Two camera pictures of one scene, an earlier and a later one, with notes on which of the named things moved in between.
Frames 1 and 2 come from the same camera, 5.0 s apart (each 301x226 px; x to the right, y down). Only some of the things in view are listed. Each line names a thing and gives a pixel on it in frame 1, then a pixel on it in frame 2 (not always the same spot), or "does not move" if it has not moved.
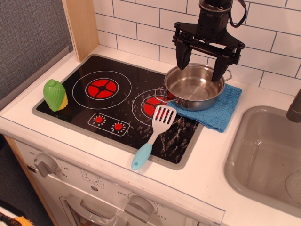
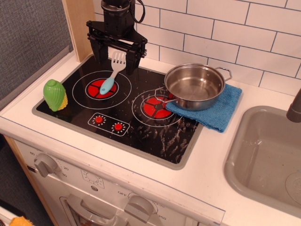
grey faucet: (294, 112) does not move
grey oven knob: (139, 208) does not move
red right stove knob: (118, 127) does not move
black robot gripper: (211, 34) -> (118, 28)
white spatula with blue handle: (163, 117) -> (118, 63)
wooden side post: (82, 21) does not move
